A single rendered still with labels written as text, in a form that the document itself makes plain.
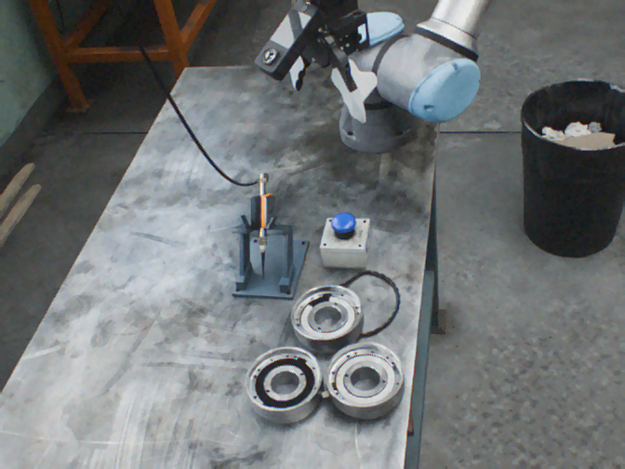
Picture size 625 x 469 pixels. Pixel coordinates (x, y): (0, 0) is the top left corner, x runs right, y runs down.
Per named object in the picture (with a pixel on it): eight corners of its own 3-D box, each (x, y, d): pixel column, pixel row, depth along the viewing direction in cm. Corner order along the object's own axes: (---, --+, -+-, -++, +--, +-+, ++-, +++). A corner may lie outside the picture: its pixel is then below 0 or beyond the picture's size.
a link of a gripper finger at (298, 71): (320, 77, 121) (338, 46, 112) (293, 94, 118) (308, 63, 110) (309, 63, 121) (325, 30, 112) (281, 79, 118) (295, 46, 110)
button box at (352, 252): (366, 269, 119) (364, 247, 115) (323, 267, 120) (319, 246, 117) (373, 234, 124) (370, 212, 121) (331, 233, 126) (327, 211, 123)
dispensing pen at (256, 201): (249, 282, 115) (249, 173, 113) (258, 276, 119) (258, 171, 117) (263, 283, 115) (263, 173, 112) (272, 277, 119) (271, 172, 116)
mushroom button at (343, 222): (356, 251, 118) (353, 228, 115) (332, 250, 119) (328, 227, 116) (360, 234, 121) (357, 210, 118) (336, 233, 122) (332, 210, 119)
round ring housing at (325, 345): (366, 354, 106) (365, 336, 104) (294, 360, 107) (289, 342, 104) (363, 299, 114) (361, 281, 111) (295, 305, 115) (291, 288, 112)
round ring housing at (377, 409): (392, 352, 106) (390, 333, 103) (416, 411, 98) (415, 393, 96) (320, 371, 105) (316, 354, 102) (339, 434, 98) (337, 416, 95)
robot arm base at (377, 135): (346, 108, 153) (340, 65, 146) (420, 107, 149) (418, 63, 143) (334, 153, 142) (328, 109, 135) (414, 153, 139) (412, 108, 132)
